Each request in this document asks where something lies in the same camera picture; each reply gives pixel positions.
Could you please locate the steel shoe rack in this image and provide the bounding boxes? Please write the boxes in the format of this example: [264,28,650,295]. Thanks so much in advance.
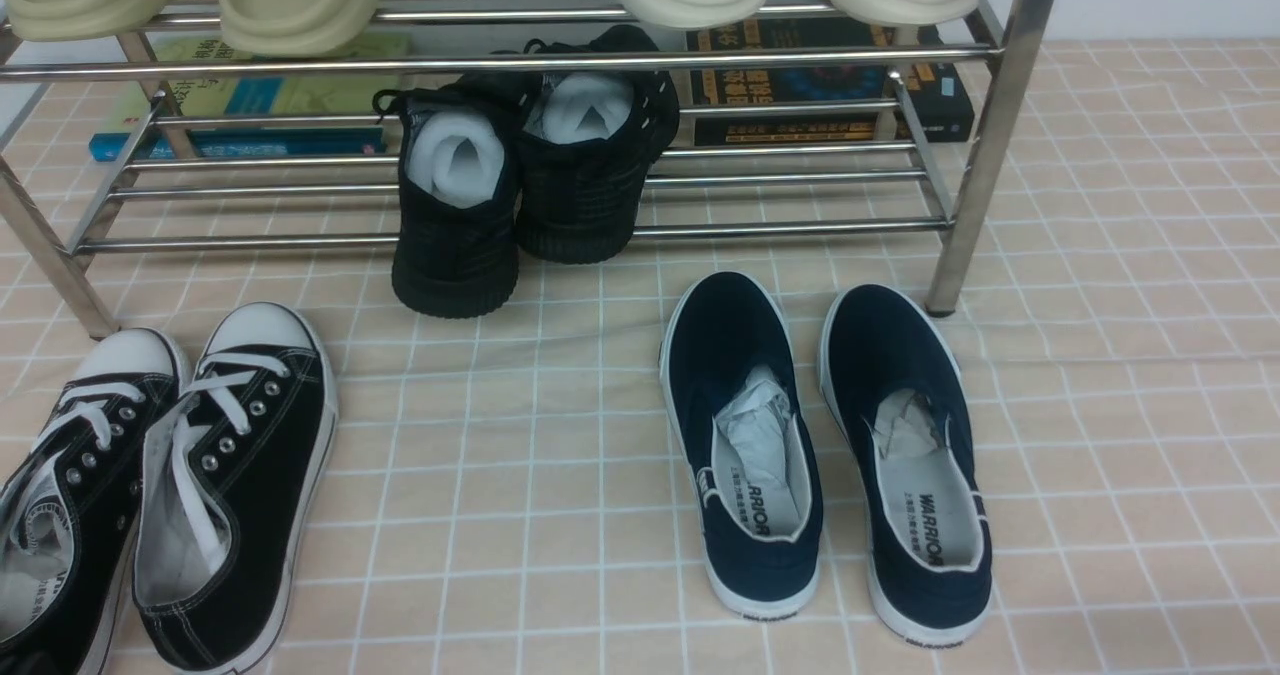
[3,0,1055,341]

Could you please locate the black knit sneaker right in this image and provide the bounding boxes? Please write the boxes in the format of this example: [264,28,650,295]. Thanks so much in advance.
[515,70,680,264]

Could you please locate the black knit sneaker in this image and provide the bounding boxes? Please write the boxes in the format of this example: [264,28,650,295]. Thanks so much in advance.
[372,74,530,319]
[515,70,680,264]

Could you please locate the navy slip-on shoe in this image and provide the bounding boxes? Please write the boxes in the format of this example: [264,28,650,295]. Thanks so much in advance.
[659,272,824,622]
[818,284,995,649]

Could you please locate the black book stack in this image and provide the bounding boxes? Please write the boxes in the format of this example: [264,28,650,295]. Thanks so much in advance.
[685,15,975,146]

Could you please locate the black knit sneaker left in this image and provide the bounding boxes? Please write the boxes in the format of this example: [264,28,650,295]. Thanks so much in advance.
[372,74,530,319]

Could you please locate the black canvas sneaker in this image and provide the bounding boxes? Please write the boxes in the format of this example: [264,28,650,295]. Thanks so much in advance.
[132,302,338,674]
[1,328,189,674]

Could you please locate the green and blue books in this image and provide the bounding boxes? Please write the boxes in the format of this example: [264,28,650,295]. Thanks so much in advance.
[88,32,412,163]

